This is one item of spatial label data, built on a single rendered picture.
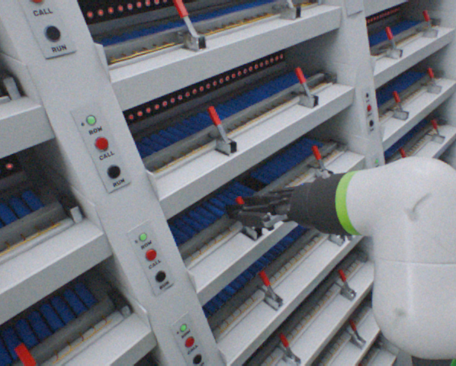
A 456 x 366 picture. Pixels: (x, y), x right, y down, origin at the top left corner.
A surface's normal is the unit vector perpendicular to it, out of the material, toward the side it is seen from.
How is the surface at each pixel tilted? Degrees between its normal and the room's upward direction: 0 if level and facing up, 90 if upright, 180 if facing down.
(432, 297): 55
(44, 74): 90
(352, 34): 90
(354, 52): 90
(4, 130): 109
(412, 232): 62
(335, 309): 19
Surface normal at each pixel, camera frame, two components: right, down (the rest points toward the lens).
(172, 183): -0.07, -0.81
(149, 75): 0.70, 0.38
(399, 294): -0.78, -0.15
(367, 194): -0.89, -0.18
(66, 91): 0.65, 0.11
